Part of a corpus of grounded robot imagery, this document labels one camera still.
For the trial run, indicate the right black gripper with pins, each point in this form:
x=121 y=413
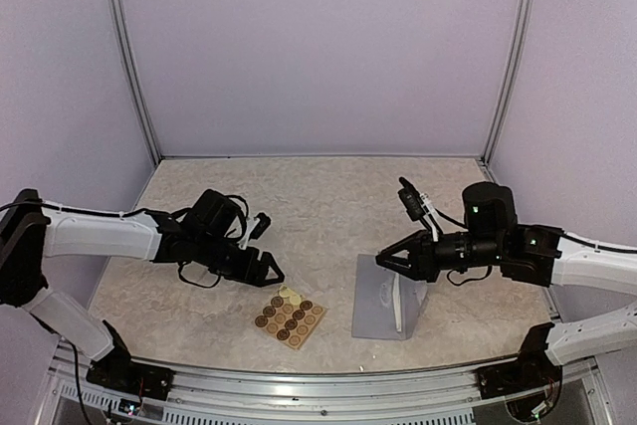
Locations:
x=422 y=262

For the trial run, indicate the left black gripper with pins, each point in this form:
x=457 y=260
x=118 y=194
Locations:
x=257 y=278

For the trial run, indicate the beige letter sheet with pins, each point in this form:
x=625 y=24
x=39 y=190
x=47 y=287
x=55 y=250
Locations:
x=397 y=304

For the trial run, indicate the brown sticker sheet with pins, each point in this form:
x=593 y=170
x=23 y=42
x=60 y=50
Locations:
x=289 y=317

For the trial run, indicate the grey envelope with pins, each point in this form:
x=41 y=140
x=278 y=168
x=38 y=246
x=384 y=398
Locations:
x=372 y=315

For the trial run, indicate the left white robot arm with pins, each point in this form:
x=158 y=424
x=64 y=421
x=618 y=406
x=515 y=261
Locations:
x=215 y=233

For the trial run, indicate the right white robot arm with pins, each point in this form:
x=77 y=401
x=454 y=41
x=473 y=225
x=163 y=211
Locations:
x=493 y=237

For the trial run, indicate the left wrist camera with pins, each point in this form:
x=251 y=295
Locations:
x=255 y=227

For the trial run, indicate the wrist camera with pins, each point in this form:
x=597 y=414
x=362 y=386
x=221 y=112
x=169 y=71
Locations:
x=419 y=208
x=255 y=227

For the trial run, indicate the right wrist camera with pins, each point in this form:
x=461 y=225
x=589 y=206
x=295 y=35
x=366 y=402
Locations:
x=419 y=208

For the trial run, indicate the front aluminium rail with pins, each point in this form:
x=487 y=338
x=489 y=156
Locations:
x=203 y=395

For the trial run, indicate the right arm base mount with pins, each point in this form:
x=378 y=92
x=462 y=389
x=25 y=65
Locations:
x=526 y=372

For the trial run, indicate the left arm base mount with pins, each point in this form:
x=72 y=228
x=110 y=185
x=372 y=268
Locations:
x=122 y=374

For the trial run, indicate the left aluminium frame post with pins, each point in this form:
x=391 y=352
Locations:
x=133 y=82

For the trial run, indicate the aluminium frame post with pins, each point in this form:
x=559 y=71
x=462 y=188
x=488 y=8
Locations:
x=133 y=82
x=512 y=66

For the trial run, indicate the right aluminium frame post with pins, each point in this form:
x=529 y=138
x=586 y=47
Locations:
x=512 y=66

